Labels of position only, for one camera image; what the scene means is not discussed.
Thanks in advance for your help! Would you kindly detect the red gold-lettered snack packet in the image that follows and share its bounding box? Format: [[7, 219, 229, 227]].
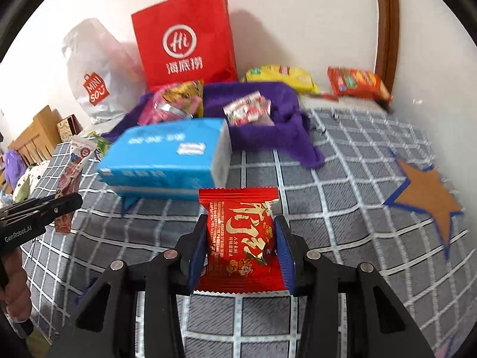
[[197, 187, 285, 294]]

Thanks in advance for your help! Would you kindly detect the purple towel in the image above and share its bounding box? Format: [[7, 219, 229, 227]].
[[101, 81, 326, 170]]

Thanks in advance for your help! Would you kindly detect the blue tissue pack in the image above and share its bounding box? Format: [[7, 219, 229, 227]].
[[97, 118, 232, 200]]

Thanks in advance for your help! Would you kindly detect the orange potato chips bag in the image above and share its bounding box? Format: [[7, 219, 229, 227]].
[[327, 67, 393, 102]]

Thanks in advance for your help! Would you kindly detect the person's hand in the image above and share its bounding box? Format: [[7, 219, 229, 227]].
[[1, 248, 32, 322]]

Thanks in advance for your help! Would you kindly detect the brown wooden door frame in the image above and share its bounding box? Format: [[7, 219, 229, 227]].
[[374, 0, 399, 93]]

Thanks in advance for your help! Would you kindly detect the magenta snack bag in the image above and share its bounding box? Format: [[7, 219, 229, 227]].
[[137, 85, 197, 126]]

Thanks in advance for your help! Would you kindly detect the yellow potato chips bag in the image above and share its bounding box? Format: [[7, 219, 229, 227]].
[[242, 65, 320, 95]]

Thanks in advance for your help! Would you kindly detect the wooden chair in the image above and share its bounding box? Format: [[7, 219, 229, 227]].
[[8, 106, 61, 166]]

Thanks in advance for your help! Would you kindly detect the pink red stick snack packet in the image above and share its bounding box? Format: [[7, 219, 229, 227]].
[[54, 137, 97, 234]]

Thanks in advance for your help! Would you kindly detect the patterned small box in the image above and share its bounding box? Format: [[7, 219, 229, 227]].
[[57, 114, 83, 142]]

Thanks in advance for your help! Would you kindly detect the yellow black-lettered snack bag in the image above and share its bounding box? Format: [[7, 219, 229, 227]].
[[162, 80, 204, 117]]

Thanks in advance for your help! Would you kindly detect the green snack packet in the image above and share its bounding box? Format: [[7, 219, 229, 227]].
[[87, 132, 111, 161]]

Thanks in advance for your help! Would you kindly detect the purple plush toy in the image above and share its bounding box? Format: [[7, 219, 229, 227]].
[[4, 149, 27, 189]]

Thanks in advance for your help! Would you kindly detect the white Miniso plastic bag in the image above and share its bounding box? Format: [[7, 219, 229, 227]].
[[61, 18, 145, 124]]

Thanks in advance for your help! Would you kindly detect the red paper shopping bag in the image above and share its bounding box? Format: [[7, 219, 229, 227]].
[[132, 0, 238, 89]]

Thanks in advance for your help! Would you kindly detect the grey checkered bed sheet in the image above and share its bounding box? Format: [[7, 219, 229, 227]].
[[22, 109, 476, 357]]

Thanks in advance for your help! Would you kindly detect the white strawberry jelly snack bag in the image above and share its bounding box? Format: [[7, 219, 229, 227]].
[[223, 91, 274, 126]]

